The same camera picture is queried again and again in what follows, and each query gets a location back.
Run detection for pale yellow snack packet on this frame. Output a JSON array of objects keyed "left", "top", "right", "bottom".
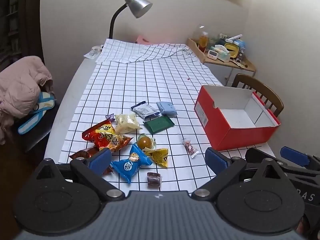
[{"left": 114, "top": 113, "right": 143, "bottom": 134}]

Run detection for small blue globe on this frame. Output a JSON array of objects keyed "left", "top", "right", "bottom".
[{"left": 235, "top": 39, "right": 248, "bottom": 53}]

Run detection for clear bottle orange drink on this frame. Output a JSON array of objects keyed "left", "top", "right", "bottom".
[{"left": 194, "top": 25, "right": 209, "bottom": 53}]

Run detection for yellow tissue holder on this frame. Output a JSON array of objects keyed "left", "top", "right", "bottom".
[{"left": 224, "top": 42, "right": 242, "bottom": 59}]

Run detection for white blue snack packet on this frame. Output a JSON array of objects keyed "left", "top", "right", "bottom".
[{"left": 131, "top": 101, "right": 162, "bottom": 120}]

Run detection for brown wooden chair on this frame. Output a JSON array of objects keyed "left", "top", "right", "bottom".
[{"left": 231, "top": 74, "right": 285, "bottom": 118}]

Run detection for pink white candy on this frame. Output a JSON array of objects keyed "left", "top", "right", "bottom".
[{"left": 182, "top": 137, "right": 199, "bottom": 159}]

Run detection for pink padded jacket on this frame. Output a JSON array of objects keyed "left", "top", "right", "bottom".
[{"left": 0, "top": 56, "right": 54, "bottom": 145}]

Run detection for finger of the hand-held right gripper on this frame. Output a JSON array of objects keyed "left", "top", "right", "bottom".
[
  {"left": 245, "top": 147, "right": 285, "bottom": 167},
  {"left": 280, "top": 146, "right": 320, "bottom": 167}
]

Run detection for blue trimmed fabric bag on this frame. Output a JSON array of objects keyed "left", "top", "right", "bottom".
[{"left": 17, "top": 92, "right": 57, "bottom": 135}]

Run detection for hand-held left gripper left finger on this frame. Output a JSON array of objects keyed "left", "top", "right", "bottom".
[{"left": 35, "top": 147, "right": 125, "bottom": 202}]

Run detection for colourful flat packet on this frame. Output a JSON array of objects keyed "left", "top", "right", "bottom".
[{"left": 229, "top": 59, "right": 247, "bottom": 68}]

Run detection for red cardboard box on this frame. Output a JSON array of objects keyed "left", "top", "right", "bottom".
[{"left": 194, "top": 85, "right": 282, "bottom": 152}]

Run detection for clear plastic packet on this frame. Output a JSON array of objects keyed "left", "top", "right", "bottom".
[{"left": 84, "top": 45, "right": 103, "bottom": 60}]

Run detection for green packet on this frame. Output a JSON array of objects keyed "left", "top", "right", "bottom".
[{"left": 142, "top": 117, "right": 175, "bottom": 134}]

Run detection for braised egg clear packet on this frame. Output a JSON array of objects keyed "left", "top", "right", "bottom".
[{"left": 136, "top": 133, "right": 157, "bottom": 152}]

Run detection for white checkered tablecloth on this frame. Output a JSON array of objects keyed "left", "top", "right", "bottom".
[{"left": 58, "top": 38, "right": 263, "bottom": 194}]

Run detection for black chair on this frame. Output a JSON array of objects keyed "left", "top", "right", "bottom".
[{"left": 10, "top": 82, "right": 62, "bottom": 154}]

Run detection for silver desk lamp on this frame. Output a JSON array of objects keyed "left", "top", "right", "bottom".
[{"left": 109, "top": 0, "right": 153, "bottom": 39}]

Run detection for red orange chip bag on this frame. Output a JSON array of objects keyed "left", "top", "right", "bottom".
[{"left": 82, "top": 119, "right": 133, "bottom": 153}]

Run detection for dark bookshelf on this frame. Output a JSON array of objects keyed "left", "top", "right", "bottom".
[{"left": 0, "top": 0, "right": 42, "bottom": 65}]

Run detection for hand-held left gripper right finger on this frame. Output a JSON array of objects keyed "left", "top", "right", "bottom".
[{"left": 191, "top": 147, "right": 284, "bottom": 202}]

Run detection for brown shiny snack packet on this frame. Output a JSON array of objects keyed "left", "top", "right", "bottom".
[{"left": 69, "top": 146, "right": 114, "bottom": 176}]

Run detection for light blue snack packet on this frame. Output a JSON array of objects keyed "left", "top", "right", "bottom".
[{"left": 156, "top": 101, "right": 177, "bottom": 117}]

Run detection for blue cartoon snack packet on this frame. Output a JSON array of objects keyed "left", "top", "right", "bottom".
[{"left": 110, "top": 144, "right": 153, "bottom": 184}]

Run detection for white teal tissue box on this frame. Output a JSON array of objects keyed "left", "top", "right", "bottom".
[{"left": 211, "top": 44, "right": 230, "bottom": 63}]

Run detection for wooden corner cabinet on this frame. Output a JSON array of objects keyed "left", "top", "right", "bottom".
[{"left": 187, "top": 38, "right": 257, "bottom": 87}]

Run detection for yellow candy packet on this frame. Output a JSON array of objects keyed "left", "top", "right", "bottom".
[{"left": 144, "top": 148, "right": 169, "bottom": 168}]

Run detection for purple jelly cube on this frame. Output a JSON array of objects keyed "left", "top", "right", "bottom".
[{"left": 146, "top": 172, "right": 162, "bottom": 187}]

